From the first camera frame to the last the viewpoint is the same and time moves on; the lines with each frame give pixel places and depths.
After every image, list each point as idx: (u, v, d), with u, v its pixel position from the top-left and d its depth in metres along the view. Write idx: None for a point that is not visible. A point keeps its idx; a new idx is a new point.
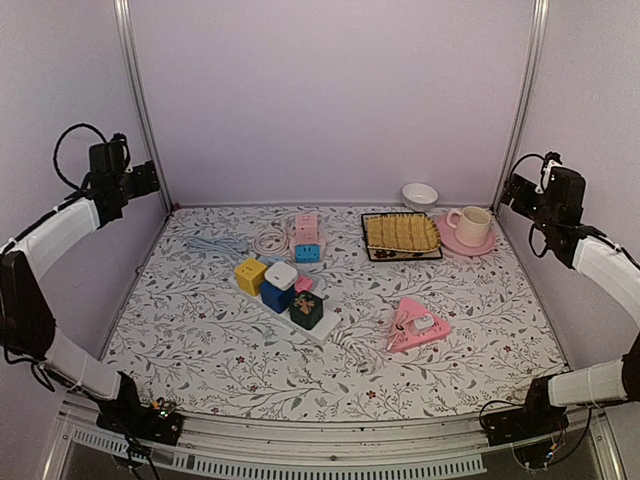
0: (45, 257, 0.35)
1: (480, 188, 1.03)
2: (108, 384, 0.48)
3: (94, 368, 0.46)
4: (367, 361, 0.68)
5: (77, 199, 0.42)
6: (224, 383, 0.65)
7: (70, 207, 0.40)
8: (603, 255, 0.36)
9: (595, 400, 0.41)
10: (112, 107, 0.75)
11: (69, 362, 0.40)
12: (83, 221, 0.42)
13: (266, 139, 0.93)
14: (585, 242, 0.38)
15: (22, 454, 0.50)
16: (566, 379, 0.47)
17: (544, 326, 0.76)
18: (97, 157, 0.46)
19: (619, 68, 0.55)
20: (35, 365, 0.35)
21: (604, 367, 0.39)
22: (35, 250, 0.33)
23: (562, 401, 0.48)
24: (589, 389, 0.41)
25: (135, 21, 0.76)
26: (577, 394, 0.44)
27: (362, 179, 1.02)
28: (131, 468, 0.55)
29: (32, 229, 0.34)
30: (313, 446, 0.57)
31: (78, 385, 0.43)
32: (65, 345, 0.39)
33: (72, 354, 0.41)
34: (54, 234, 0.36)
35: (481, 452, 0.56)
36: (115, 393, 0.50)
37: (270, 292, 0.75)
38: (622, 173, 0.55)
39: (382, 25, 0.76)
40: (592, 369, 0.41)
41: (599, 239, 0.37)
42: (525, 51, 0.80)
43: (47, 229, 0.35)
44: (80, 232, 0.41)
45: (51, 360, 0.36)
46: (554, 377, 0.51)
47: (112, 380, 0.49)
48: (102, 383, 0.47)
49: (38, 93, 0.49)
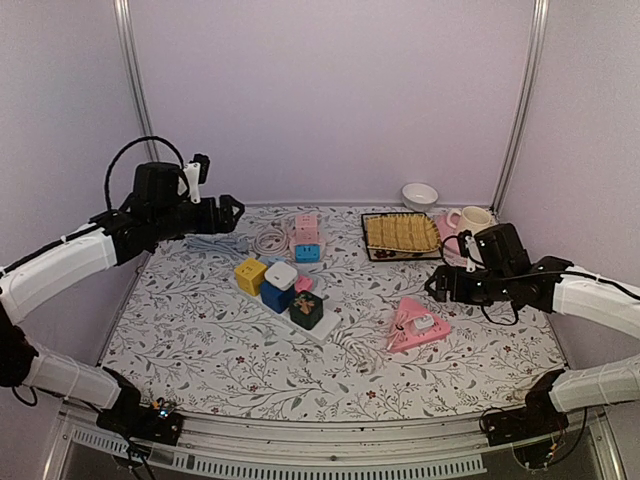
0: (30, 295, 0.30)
1: (480, 188, 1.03)
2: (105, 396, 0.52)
3: (87, 380, 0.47)
4: (367, 361, 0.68)
5: (97, 226, 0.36)
6: (224, 383, 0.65)
7: (85, 236, 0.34)
8: (591, 292, 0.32)
9: (608, 400, 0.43)
10: (111, 107, 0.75)
11: (60, 372, 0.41)
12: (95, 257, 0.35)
13: (266, 139, 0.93)
14: (563, 284, 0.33)
15: (22, 454, 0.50)
16: (569, 386, 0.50)
17: (543, 326, 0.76)
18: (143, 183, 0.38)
19: (619, 68, 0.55)
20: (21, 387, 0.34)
21: (618, 376, 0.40)
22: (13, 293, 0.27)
23: (564, 396, 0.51)
24: (599, 389, 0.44)
25: (134, 22, 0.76)
26: (589, 398, 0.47)
27: (362, 179, 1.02)
28: (131, 469, 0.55)
29: (23, 262, 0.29)
30: (313, 446, 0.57)
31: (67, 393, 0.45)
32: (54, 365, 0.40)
33: (55, 370, 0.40)
34: (49, 271, 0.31)
35: (481, 452, 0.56)
36: (108, 400, 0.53)
37: (270, 292, 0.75)
38: (621, 173, 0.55)
39: (381, 25, 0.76)
40: (601, 376, 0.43)
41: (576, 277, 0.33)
42: (524, 51, 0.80)
43: (41, 264, 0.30)
44: (93, 265, 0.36)
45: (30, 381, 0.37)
46: (556, 384, 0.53)
47: (107, 387, 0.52)
48: (98, 395, 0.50)
49: (38, 92, 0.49)
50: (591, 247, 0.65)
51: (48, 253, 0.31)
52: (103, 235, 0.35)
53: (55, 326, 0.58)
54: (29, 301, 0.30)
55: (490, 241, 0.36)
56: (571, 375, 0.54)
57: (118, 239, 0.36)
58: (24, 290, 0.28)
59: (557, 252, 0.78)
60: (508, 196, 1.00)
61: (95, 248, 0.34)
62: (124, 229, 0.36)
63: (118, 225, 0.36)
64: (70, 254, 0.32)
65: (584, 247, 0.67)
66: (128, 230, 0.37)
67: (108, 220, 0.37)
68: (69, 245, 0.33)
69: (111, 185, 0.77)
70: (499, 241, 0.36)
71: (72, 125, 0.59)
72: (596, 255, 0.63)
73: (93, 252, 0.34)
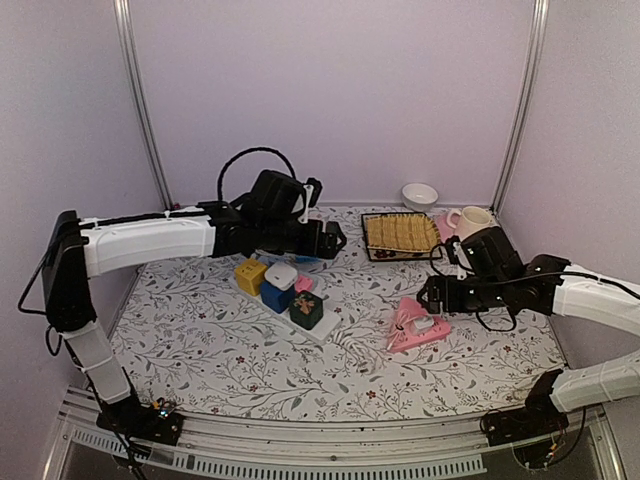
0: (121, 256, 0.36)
1: (480, 188, 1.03)
2: (115, 389, 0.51)
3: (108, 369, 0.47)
4: (367, 361, 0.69)
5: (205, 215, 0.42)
6: (224, 383, 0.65)
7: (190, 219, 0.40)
8: (597, 293, 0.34)
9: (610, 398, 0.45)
10: (111, 107, 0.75)
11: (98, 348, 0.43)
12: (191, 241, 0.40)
13: (266, 139, 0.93)
14: (565, 285, 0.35)
15: (22, 454, 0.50)
16: (569, 387, 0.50)
17: (543, 326, 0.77)
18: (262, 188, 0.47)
19: (620, 69, 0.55)
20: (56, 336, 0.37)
21: (620, 374, 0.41)
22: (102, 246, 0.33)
23: (565, 396, 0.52)
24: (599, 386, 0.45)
25: (134, 21, 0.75)
26: (590, 397, 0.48)
27: (361, 179, 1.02)
28: (131, 469, 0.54)
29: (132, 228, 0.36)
30: (314, 446, 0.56)
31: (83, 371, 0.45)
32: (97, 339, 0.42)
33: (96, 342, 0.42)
34: (142, 239, 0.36)
35: (481, 452, 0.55)
36: (109, 397, 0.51)
37: (269, 292, 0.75)
38: (622, 173, 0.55)
39: (381, 25, 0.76)
40: (602, 375, 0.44)
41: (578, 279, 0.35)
42: (524, 52, 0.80)
43: (139, 232, 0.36)
44: (187, 248, 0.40)
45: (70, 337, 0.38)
46: (555, 385, 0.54)
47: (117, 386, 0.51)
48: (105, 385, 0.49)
49: (37, 91, 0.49)
50: (591, 247, 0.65)
51: (151, 223, 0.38)
52: (206, 223, 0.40)
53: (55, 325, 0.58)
54: (116, 260, 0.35)
55: (478, 246, 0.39)
56: (568, 374, 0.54)
57: (218, 232, 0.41)
58: (112, 248, 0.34)
59: (557, 252, 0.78)
60: (508, 196, 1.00)
61: (192, 232, 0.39)
62: (227, 224, 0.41)
63: (224, 219, 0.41)
64: (166, 230, 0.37)
65: (584, 247, 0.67)
66: (233, 227, 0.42)
67: (215, 212, 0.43)
68: (170, 222, 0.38)
69: (112, 185, 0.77)
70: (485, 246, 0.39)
71: (71, 126, 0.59)
72: (596, 255, 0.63)
73: (189, 234, 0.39)
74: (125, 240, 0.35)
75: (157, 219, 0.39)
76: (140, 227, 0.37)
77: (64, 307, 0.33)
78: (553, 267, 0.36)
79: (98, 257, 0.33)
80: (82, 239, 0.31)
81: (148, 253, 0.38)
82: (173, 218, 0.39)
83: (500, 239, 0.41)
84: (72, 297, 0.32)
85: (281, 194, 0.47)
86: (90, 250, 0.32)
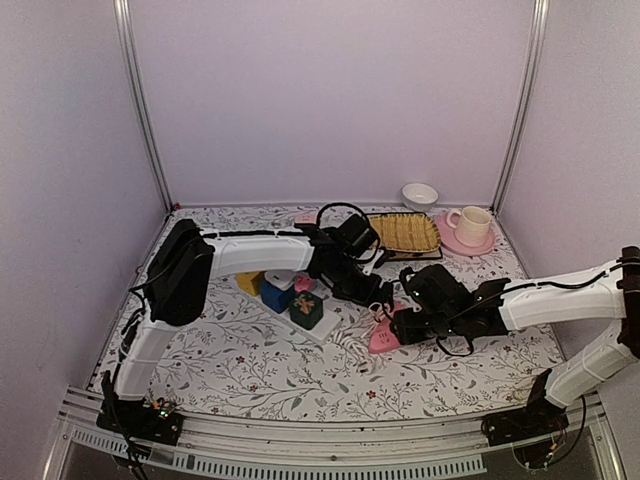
0: (235, 262, 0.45)
1: (480, 189, 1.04)
2: (136, 390, 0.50)
3: (147, 368, 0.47)
4: (367, 361, 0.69)
5: (300, 238, 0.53)
6: (224, 383, 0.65)
7: (291, 239, 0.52)
8: (533, 295, 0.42)
9: (598, 377, 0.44)
10: (111, 109, 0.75)
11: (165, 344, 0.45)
12: (285, 254, 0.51)
13: (265, 140, 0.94)
14: (504, 302, 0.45)
15: (23, 455, 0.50)
16: (561, 380, 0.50)
17: (543, 327, 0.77)
18: (353, 225, 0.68)
19: (620, 71, 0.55)
20: (146, 325, 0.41)
21: (599, 355, 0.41)
22: (224, 255, 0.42)
23: (557, 389, 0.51)
24: (581, 363, 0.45)
25: (135, 21, 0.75)
26: (579, 386, 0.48)
27: (361, 179, 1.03)
28: (131, 468, 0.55)
29: (247, 241, 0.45)
30: (314, 446, 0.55)
31: (129, 360, 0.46)
32: (165, 338, 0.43)
33: (167, 339, 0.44)
34: (256, 250, 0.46)
35: (481, 452, 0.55)
36: (119, 388, 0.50)
37: (270, 292, 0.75)
38: (621, 175, 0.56)
39: (381, 26, 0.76)
40: (585, 359, 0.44)
41: (515, 291, 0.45)
42: (524, 53, 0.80)
43: (253, 245, 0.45)
44: (284, 261, 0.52)
45: (149, 329, 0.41)
46: (548, 385, 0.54)
47: (134, 385, 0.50)
48: (130, 381, 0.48)
49: (37, 93, 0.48)
50: (591, 247, 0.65)
51: (263, 239, 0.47)
52: (306, 243, 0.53)
53: (55, 326, 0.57)
54: (233, 265, 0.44)
55: (423, 286, 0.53)
56: (557, 368, 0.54)
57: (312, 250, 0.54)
58: (231, 257, 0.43)
59: (556, 252, 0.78)
60: (508, 196, 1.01)
61: (297, 250, 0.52)
62: (320, 246, 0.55)
63: (319, 242, 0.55)
64: (273, 246, 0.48)
65: (584, 248, 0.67)
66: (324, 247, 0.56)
67: (311, 234, 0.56)
68: (278, 240, 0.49)
69: (112, 185, 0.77)
70: (431, 285, 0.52)
71: (71, 128, 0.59)
72: (597, 255, 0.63)
73: (290, 250, 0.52)
74: (243, 250, 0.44)
75: (267, 234, 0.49)
76: (254, 242, 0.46)
77: (176, 303, 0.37)
78: (494, 292, 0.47)
79: (221, 261, 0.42)
80: (210, 249, 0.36)
81: (257, 261, 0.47)
82: (279, 238, 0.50)
83: (442, 278, 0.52)
84: (188, 297, 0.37)
85: (365, 237, 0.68)
86: (217, 257, 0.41)
